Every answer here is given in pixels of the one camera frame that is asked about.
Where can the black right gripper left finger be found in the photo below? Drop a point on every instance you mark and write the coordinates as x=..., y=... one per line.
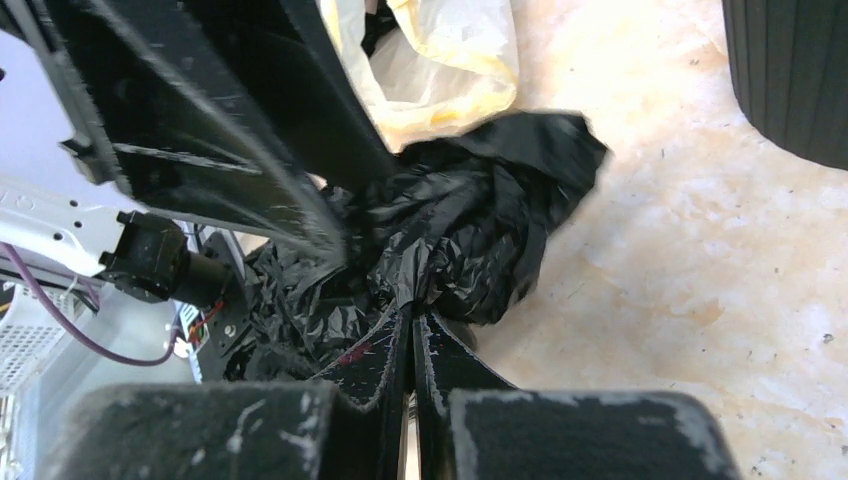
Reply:
x=366, y=437

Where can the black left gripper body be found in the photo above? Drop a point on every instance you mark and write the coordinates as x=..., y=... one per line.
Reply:
x=221, y=113

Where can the black plastic trash bag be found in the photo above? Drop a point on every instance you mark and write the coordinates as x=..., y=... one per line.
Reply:
x=461, y=229

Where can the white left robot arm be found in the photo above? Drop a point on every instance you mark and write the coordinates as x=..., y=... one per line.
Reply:
x=141, y=252

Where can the black plastic trash bin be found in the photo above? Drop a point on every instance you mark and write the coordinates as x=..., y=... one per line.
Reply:
x=788, y=67

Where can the translucent yellow plastic bag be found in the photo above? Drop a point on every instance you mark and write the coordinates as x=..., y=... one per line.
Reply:
x=448, y=64

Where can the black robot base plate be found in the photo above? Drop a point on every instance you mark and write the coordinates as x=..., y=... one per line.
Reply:
x=229, y=327

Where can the white slotted cable duct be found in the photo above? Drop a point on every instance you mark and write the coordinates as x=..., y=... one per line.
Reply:
x=28, y=335

